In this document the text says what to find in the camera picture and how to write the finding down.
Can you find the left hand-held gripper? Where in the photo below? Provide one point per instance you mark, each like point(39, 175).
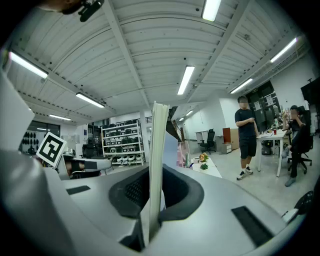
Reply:
point(51, 148)

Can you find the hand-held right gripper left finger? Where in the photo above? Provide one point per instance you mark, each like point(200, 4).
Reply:
point(100, 197)

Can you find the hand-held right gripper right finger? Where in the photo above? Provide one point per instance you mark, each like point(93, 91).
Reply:
point(215, 225)

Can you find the lavender spiral notebook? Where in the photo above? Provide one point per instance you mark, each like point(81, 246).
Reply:
point(158, 150)

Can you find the pink file organizer rack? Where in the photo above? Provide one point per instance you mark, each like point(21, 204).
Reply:
point(183, 155)

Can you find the black office chair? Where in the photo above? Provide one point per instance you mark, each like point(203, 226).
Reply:
point(307, 150)
point(90, 150)
point(209, 140)

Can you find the white shelving unit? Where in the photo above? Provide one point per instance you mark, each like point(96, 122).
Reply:
point(103, 142)

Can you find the rows of white helmets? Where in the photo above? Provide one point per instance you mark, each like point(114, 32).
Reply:
point(125, 142)

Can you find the small green succulent plant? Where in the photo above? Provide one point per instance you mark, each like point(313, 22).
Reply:
point(204, 166)

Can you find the long ceiling light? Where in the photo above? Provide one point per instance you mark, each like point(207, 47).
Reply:
point(241, 85)
point(90, 100)
point(60, 117)
point(189, 112)
point(27, 64)
point(211, 10)
point(283, 50)
point(186, 80)

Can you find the orange flower pot plant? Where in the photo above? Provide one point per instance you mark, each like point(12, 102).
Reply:
point(203, 157)

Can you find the white drawer unit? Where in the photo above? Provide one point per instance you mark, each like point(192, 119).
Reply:
point(226, 148)

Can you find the dark staircase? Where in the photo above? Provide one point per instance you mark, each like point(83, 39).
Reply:
point(172, 127)

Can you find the brown wooden cabinet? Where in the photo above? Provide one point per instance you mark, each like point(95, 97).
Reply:
point(234, 137)

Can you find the white office desk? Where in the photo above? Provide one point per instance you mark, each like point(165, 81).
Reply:
point(272, 136)

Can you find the black glass doors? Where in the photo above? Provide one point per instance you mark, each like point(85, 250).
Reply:
point(262, 100)

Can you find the black screen on stand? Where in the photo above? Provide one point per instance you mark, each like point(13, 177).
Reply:
point(311, 92)

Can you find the black head camera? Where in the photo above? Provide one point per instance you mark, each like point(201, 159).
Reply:
point(90, 10)

